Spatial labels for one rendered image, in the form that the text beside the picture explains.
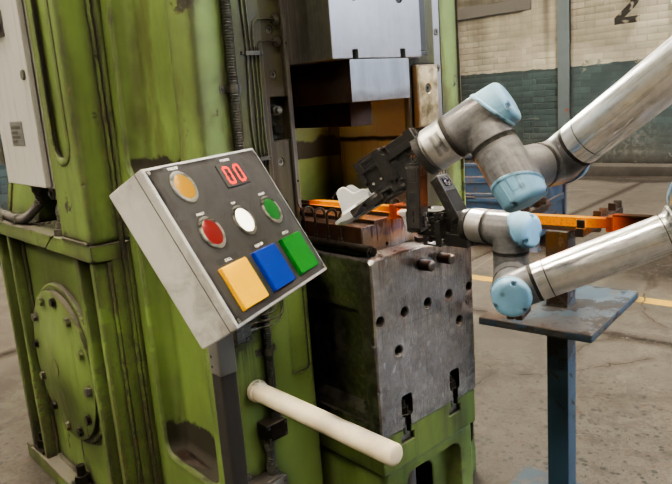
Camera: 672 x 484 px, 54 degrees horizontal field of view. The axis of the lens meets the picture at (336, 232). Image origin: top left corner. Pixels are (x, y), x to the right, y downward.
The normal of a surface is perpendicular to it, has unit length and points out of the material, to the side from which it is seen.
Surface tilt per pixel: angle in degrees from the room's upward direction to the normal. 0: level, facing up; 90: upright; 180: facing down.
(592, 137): 108
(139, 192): 90
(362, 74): 90
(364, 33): 90
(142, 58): 89
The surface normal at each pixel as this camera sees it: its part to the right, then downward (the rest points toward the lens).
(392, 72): 0.67, 0.10
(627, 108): -0.56, 0.47
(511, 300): -0.26, 0.21
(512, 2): -0.65, 0.20
